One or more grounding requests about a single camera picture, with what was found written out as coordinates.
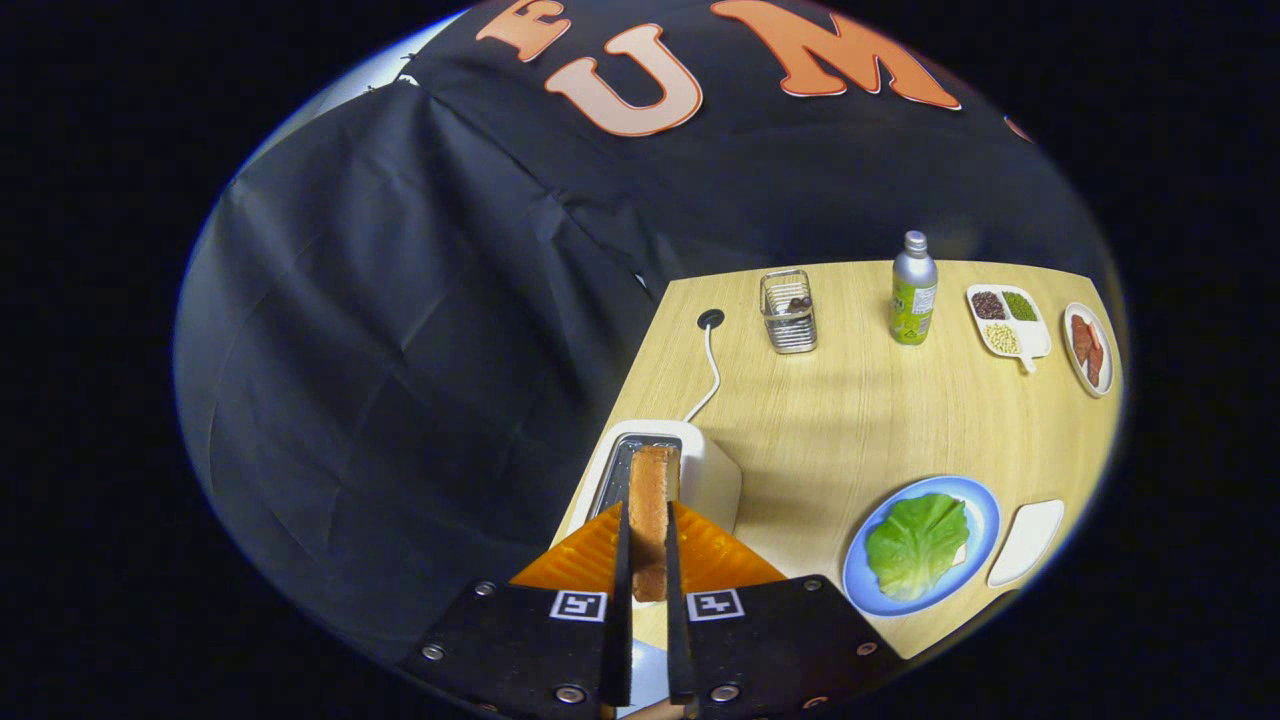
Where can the pile of green beans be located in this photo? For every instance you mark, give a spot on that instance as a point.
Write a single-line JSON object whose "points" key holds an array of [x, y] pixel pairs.
{"points": [[1020, 305]]}

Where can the pile of yellow beans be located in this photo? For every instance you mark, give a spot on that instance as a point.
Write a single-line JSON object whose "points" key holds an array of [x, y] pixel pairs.
{"points": [[1001, 338]]}

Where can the toasted bread slice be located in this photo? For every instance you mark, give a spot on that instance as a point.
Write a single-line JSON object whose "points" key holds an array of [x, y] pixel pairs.
{"points": [[652, 510]]}

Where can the brown meat slice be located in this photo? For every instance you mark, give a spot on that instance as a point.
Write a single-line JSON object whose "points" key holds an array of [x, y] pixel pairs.
{"points": [[1081, 338], [1095, 364]]}

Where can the blue round plate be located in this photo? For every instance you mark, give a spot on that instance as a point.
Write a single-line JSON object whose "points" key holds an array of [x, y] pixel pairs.
{"points": [[985, 510]]}

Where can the white toaster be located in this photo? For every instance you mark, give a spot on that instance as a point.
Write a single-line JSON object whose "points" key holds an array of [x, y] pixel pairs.
{"points": [[710, 475]]}

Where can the pile of dark red beans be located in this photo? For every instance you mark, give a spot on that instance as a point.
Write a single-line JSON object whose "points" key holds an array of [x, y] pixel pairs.
{"points": [[988, 305]]}

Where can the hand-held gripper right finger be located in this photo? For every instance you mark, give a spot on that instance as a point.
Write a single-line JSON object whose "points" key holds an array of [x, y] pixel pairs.
{"points": [[680, 625]]}

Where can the green label metal bottle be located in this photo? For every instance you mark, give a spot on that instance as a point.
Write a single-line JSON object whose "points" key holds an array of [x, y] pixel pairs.
{"points": [[912, 310]]}

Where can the green lettuce leaf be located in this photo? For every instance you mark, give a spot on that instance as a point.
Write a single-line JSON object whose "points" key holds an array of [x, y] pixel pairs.
{"points": [[915, 545]]}

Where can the white three-compartment dish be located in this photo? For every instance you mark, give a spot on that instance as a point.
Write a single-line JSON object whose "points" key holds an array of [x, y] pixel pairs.
{"points": [[1035, 340]]}

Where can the white oval plate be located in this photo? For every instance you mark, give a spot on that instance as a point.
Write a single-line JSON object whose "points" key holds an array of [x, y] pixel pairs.
{"points": [[1074, 372]]}

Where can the white square plate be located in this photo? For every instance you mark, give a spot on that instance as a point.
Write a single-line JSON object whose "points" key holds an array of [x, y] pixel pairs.
{"points": [[1028, 540]]}

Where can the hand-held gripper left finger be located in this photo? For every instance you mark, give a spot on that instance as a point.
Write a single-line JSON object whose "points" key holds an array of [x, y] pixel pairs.
{"points": [[622, 610]]}

